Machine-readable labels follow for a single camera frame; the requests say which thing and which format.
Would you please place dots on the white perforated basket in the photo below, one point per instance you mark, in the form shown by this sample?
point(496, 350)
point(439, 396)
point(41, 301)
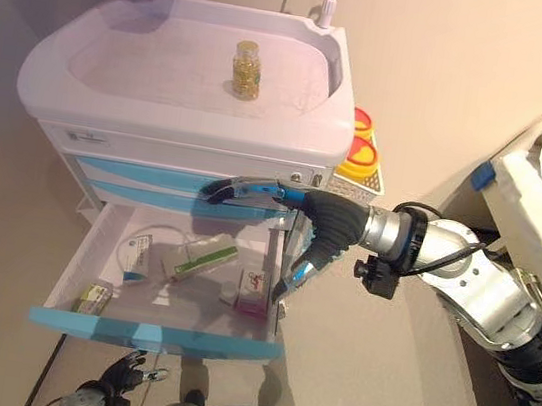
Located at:
point(354, 187)

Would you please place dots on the white medical cart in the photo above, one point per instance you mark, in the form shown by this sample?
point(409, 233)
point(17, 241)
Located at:
point(186, 120)

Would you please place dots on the blue white cart drawer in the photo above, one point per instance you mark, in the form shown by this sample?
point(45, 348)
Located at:
point(156, 336)
point(140, 197)
point(143, 175)

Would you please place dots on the white hospital bed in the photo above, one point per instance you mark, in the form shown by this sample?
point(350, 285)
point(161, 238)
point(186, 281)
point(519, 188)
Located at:
point(529, 199)

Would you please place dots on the blue bed clip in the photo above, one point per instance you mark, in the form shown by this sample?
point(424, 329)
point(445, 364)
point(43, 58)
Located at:
point(483, 176)

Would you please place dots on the clear bottle yellow capsules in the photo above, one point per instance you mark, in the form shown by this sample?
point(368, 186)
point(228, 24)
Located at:
point(246, 73)

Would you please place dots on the yellow sharps container red lid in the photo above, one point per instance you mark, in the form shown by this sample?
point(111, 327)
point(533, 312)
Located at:
point(363, 122)
point(360, 157)

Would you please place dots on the green and white medicine box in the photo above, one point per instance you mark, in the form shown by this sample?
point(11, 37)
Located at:
point(202, 261)

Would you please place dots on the small green white box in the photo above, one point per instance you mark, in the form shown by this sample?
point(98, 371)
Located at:
point(93, 296)

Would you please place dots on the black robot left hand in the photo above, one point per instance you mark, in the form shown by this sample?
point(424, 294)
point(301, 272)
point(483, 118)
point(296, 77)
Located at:
point(123, 376)

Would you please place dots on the white blue medicine box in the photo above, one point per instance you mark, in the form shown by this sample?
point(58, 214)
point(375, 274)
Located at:
point(138, 260)

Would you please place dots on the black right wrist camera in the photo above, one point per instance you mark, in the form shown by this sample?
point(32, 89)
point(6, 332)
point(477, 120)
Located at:
point(379, 276)

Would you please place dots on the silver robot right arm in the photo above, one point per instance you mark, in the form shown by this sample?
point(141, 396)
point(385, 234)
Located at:
point(481, 288)

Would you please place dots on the pink white medicine box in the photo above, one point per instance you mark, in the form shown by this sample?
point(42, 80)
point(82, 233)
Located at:
point(253, 291)

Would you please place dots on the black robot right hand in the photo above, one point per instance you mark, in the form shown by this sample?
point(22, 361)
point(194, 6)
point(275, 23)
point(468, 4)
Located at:
point(334, 222)

